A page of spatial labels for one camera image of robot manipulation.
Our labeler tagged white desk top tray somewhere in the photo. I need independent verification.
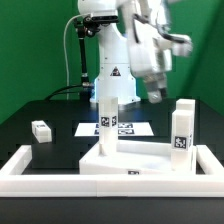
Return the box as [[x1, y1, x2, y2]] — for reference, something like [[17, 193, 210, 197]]
[[79, 140, 197, 175]]

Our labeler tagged white grey cable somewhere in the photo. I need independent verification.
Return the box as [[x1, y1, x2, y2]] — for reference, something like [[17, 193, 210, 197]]
[[63, 13, 92, 100]]

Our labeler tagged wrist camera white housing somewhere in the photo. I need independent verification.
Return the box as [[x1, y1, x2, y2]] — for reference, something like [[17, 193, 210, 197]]
[[171, 34, 193, 57]]

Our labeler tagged marker tag sheet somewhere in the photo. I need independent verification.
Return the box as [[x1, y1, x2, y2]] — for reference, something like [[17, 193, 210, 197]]
[[75, 122, 154, 137]]

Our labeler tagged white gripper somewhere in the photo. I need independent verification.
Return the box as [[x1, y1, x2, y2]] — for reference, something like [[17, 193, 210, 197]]
[[127, 19, 172, 103]]

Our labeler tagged black cable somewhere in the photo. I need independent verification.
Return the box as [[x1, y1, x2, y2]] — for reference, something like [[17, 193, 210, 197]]
[[44, 84, 84, 101]]

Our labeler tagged white U-shaped frame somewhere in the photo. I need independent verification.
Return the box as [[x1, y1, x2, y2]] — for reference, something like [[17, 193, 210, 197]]
[[0, 145, 224, 197]]

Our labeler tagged black camera stand pole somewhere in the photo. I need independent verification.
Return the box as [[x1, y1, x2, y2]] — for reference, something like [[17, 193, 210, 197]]
[[78, 28, 91, 100]]

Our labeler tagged black camera on stand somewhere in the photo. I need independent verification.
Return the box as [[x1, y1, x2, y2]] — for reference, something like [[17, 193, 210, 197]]
[[73, 15, 119, 38]]

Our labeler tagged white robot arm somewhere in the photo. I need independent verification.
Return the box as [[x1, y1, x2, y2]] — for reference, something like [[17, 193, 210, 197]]
[[78, 0, 172, 106]]

